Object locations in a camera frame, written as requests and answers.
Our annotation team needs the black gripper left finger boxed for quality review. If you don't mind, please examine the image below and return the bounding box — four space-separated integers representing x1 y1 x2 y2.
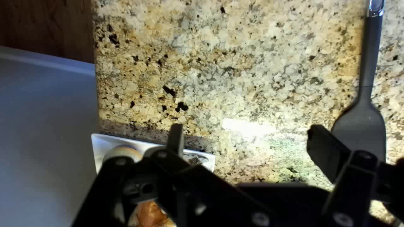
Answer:
71 123 271 227

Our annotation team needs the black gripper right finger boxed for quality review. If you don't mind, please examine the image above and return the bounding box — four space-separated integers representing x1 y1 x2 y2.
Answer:
306 124 404 227

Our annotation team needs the large brown onion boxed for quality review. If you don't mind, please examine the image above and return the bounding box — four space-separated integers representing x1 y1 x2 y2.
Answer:
128 201 178 227

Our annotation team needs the white rectangular tray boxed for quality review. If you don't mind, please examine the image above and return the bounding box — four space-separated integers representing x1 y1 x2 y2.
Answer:
91 133 218 175

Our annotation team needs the black spatula with metal handle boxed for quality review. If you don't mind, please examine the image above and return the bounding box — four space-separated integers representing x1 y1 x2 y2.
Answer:
331 0 388 165

